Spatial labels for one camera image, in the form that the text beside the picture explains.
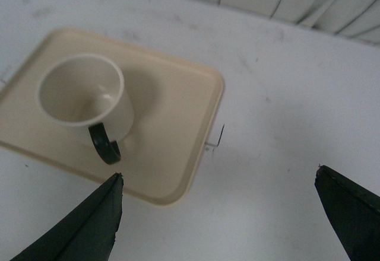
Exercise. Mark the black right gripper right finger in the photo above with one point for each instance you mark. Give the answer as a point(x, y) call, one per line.
point(352, 211)

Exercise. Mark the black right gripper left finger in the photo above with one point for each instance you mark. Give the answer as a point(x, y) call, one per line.
point(88, 232)

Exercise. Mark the cream mug with black handle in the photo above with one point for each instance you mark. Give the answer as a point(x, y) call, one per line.
point(86, 95)

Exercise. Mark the beige plastic tray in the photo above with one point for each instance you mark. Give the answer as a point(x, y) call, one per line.
point(174, 101)

